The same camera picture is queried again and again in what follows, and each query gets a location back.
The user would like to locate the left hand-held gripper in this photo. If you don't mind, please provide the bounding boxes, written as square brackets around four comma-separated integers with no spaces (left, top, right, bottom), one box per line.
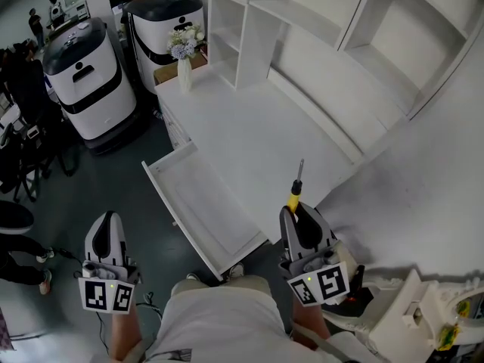
[77,210,144,314]

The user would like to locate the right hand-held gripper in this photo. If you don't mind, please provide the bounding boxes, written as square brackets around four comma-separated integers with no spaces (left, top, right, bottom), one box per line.
[278,204,356,309]

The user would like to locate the yellow black screwdriver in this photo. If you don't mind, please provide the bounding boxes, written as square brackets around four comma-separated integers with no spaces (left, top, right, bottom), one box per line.
[285,158,306,214]

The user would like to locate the white drawer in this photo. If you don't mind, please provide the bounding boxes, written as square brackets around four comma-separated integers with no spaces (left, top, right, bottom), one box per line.
[141,141,270,281]

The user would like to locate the person's right forearm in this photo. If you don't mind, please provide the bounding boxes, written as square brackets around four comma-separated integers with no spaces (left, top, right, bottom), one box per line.
[290,300,330,349]

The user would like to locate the person's left forearm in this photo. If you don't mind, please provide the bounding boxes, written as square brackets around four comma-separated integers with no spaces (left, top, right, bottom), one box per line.
[109,308,144,361]

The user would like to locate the black box with red light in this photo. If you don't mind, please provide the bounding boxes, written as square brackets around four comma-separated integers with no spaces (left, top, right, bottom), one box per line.
[342,265,375,309]

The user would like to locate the person's beige shorts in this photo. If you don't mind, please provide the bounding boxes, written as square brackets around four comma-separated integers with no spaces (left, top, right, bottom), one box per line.
[169,274,274,303]

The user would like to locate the white cabinet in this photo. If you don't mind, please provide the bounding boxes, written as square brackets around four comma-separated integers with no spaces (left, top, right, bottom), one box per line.
[154,61,366,241]

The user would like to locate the person's white shirt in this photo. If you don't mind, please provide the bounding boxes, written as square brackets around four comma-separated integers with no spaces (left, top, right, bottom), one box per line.
[145,287,379,363]

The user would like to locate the white machine housing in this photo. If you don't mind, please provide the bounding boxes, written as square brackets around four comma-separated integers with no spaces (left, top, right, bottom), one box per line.
[321,266,484,363]

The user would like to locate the patterned cloth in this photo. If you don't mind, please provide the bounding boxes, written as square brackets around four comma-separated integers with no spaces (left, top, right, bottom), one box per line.
[0,308,17,352]

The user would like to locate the white black-topped mobile robot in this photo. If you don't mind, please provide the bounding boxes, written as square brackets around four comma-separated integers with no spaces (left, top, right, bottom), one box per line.
[123,0,207,96]
[42,17,138,154]

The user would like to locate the white ribbed vase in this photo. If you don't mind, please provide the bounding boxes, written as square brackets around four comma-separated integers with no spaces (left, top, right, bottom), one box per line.
[176,57,194,94]

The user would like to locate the white shelf unit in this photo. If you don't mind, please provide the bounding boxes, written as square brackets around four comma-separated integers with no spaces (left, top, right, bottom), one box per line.
[207,0,484,120]

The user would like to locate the pale flower bouquet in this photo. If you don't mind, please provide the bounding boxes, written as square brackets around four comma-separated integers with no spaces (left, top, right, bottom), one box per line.
[166,23,208,62]

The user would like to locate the grey shoulder strap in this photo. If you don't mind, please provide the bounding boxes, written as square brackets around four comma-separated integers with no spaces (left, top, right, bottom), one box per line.
[290,321,362,363]

